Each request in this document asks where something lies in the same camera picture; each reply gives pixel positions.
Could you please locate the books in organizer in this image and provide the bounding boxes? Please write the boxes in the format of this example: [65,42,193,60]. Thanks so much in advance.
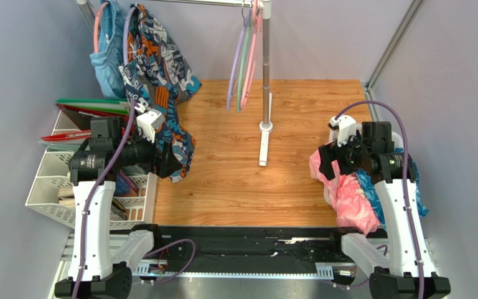
[57,170,139,221]

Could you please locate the green hanger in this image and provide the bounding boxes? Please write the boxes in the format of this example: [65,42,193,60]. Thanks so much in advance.
[236,13,253,112]

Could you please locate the dark red clip folder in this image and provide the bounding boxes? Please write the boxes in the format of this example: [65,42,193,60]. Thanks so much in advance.
[55,103,129,130]

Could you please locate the metal clothes rack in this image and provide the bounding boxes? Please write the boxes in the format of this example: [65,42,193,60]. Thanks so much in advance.
[75,0,274,167]

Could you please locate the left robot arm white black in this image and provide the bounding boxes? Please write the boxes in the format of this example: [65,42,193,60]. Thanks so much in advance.
[54,112,182,298]

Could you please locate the white laundry basket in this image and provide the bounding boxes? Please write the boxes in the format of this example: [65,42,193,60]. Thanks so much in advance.
[347,122,415,210]

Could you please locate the pink hanger on left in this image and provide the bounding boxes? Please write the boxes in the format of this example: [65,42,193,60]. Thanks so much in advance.
[93,1,110,53]

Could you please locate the teal pressure file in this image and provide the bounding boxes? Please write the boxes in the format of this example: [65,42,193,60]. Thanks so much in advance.
[39,140,83,153]

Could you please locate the purple hanger with patterned shorts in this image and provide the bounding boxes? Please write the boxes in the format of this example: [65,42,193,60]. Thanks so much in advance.
[122,5,136,65]

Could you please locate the aluminium frame post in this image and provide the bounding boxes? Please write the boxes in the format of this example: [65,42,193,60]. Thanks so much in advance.
[361,0,426,121]

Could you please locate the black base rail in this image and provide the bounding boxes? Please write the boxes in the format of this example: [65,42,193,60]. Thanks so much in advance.
[150,226,359,275]

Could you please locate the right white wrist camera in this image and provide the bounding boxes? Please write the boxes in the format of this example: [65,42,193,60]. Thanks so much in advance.
[329,114,357,147]

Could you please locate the blue shark print shorts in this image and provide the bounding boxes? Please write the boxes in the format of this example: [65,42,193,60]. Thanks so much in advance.
[355,147,429,230]

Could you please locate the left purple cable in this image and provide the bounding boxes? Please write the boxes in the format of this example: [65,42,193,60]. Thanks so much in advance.
[70,97,197,299]

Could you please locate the red clip file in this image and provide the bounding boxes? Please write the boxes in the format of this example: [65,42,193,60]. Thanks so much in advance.
[41,130,91,142]

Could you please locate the pink hanger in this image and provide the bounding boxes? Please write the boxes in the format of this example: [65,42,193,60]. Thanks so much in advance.
[93,1,110,53]
[240,1,261,110]

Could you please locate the green folder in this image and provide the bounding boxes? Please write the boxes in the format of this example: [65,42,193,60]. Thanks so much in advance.
[55,98,129,115]

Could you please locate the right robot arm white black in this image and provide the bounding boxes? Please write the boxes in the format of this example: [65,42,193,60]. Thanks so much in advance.
[319,120,451,298]

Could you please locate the patterned navy orange shorts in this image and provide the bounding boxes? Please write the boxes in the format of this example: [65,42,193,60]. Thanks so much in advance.
[119,3,202,183]

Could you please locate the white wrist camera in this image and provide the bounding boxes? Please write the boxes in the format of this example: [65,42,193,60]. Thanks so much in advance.
[136,109,166,143]
[329,114,357,147]

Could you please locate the pink hanger on right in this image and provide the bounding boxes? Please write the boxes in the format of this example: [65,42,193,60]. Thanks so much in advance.
[240,1,261,110]

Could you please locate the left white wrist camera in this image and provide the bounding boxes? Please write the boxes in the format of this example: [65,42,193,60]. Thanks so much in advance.
[136,109,166,143]

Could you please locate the pink shorts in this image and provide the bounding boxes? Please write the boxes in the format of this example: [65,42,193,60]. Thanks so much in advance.
[309,150,381,235]

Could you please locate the light blue shorts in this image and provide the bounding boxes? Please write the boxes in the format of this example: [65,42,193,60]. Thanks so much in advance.
[90,1,126,99]

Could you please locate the white file organizer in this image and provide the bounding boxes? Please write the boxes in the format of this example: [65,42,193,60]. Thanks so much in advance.
[25,110,159,231]

